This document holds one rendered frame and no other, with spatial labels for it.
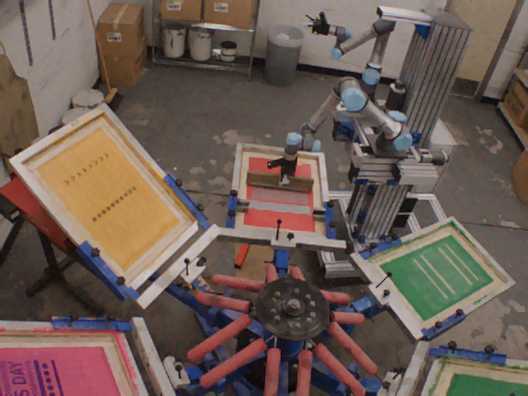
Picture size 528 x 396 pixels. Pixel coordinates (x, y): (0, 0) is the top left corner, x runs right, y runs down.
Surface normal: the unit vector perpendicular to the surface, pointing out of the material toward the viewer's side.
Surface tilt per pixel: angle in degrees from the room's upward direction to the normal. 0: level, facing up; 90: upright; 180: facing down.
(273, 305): 0
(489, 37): 90
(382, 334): 0
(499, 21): 90
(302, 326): 0
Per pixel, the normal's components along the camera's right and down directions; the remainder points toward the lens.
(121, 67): -0.05, 0.68
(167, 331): 0.14, -0.72
